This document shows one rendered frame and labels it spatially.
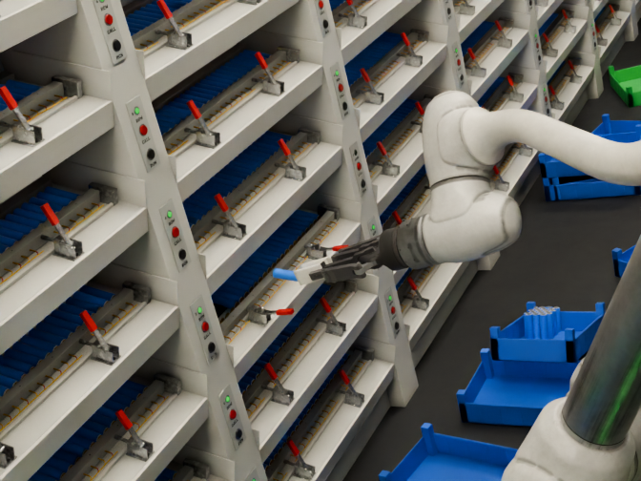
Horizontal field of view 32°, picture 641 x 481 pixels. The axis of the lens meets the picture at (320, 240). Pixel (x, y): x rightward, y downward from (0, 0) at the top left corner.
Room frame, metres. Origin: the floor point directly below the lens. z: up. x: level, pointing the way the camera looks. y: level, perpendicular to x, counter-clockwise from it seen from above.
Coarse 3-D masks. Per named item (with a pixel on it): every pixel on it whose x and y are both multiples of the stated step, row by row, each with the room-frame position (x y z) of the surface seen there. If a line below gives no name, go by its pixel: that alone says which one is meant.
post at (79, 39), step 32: (64, 32) 1.80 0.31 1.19; (96, 32) 1.78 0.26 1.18; (128, 32) 1.85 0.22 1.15; (96, 64) 1.78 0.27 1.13; (128, 64) 1.83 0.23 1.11; (128, 96) 1.81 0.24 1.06; (128, 128) 1.79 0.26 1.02; (96, 160) 1.81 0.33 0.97; (128, 160) 1.78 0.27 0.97; (160, 160) 1.83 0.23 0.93; (160, 192) 1.81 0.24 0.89; (160, 224) 1.79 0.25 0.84; (128, 256) 1.81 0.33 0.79; (160, 256) 1.78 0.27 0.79; (192, 256) 1.84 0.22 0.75; (192, 288) 1.81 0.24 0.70; (192, 320) 1.79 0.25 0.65; (160, 352) 1.81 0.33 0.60; (192, 352) 1.77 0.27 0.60; (224, 352) 1.84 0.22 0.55; (224, 384) 1.82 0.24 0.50; (224, 416) 1.80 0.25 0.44; (224, 448) 1.77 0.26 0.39; (256, 448) 1.85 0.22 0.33
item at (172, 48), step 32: (128, 0) 2.16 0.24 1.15; (160, 0) 2.01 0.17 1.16; (192, 0) 2.19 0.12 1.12; (224, 0) 2.24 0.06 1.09; (256, 0) 2.21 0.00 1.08; (288, 0) 2.32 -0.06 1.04; (160, 32) 2.02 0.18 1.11; (192, 32) 2.07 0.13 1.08; (224, 32) 2.09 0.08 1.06; (160, 64) 1.92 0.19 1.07; (192, 64) 1.99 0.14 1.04
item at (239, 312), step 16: (320, 224) 2.32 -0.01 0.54; (336, 224) 2.35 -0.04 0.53; (304, 240) 2.25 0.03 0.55; (288, 256) 2.19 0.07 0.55; (272, 272) 2.13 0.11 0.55; (256, 288) 2.08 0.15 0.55; (240, 304) 2.02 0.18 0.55; (256, 304) 2.04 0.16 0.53; (224, 320) 1.97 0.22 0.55; (240, 320) 1.99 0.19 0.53; (224, 336) 1.94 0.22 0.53
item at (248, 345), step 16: (304, 208) 2.44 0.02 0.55; (320, 208) 2.40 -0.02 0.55; (336, 208) 2.38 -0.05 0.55; (352, 208) 2.37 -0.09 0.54; (352, 224) 2.36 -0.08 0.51; (320, 240) 2.30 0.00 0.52; (336, 240) 2.29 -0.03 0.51; (352, 240) 2.34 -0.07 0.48; (288, 288) 2.11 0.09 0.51; (304, 288) 2.12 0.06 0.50; (272, 304) 2.05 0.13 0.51; (288, 304) 2.05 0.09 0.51; (272, 320) 2.00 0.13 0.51; (288, 320) 2.06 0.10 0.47; (240, 336) 1.95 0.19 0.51; (256, 336) 1.95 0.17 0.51; (272, 336) 1.99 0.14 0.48; (240, 352) 1.90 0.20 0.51; (256, 352) 1.93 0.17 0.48; (240, 368) 1.88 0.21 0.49
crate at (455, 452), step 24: (432, 432) 2.15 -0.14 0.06; (408, 456) 2.10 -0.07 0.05; (432, 456) 2.14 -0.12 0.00; (456, 456) 2.12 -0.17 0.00; (480, 456) 2.08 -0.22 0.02; (504, 456) 2.04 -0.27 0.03; (384, 480) 2.01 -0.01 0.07; (408, 480) 2.07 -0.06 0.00; (432, 480) 2.05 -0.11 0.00; (456, 480) 2.03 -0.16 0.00; (480, 480) 2.01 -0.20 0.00
